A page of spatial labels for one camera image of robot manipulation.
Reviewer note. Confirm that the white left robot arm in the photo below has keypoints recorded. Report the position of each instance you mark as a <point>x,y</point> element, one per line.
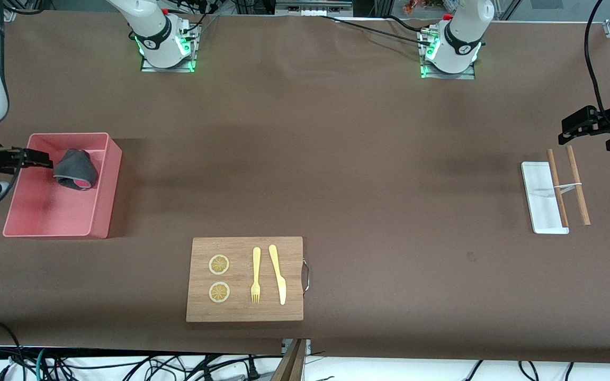
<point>461,32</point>

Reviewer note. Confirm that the black power plug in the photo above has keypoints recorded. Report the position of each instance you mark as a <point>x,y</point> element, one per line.
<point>253,370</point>

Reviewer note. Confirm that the white elastic band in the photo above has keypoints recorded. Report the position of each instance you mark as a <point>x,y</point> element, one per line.
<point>568,186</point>

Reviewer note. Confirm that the grey metal device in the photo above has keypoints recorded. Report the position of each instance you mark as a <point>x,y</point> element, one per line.
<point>313,7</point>

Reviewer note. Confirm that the grey and pink microfibre cloth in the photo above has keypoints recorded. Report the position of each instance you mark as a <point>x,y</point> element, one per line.
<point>74,164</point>

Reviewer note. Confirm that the small metal bracket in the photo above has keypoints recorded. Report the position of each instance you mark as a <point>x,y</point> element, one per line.
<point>285,345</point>

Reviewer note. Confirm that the white rectangular rack base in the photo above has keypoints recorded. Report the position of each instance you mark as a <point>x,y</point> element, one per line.
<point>538,201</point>

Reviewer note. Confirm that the lemon slice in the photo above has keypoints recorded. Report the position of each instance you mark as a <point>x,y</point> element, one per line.
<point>218,264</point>
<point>219,292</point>

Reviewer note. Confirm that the wooden beam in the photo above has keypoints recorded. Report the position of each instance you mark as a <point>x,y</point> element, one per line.
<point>289,365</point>

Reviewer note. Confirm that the yellow plastic fork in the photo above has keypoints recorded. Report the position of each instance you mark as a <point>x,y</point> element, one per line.
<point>256,264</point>

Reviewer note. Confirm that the pink plastic bin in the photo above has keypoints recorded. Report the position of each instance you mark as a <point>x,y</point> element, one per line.
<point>45,211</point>

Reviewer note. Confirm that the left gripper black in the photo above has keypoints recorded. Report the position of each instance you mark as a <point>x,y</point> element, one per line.
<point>606,123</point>

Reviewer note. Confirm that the yellow plastic knife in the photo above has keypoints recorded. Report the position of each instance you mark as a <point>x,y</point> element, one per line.
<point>277,270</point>

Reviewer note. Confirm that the wooden rack stick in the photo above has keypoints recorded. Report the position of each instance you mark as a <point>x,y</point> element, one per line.
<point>577,185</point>
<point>556,185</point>

